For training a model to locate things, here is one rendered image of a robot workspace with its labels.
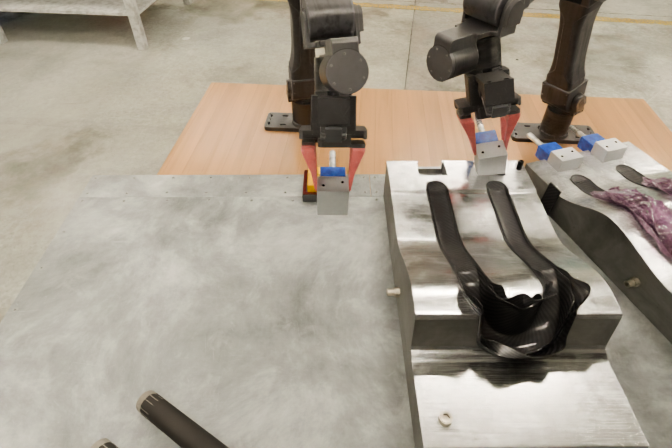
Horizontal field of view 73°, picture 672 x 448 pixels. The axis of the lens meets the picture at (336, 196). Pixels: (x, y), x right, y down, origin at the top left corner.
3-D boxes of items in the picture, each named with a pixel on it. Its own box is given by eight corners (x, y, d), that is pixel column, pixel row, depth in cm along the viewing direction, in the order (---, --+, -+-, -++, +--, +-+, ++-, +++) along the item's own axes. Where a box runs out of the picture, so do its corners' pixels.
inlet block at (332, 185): (318, 163, 83) (318, 140, 79) (345, 164, 83) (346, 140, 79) (317, 215, 73) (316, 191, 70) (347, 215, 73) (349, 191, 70)
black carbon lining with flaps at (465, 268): (420, 189, 84) (427, 147, 77) (507, 189, 84) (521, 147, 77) (460, 367, 58) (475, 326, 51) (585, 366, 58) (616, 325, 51)
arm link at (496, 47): (481, 79, 72) (477, 34, 69) (454, 77, 77) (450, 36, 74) (509, 68, 75) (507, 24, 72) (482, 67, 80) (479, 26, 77)
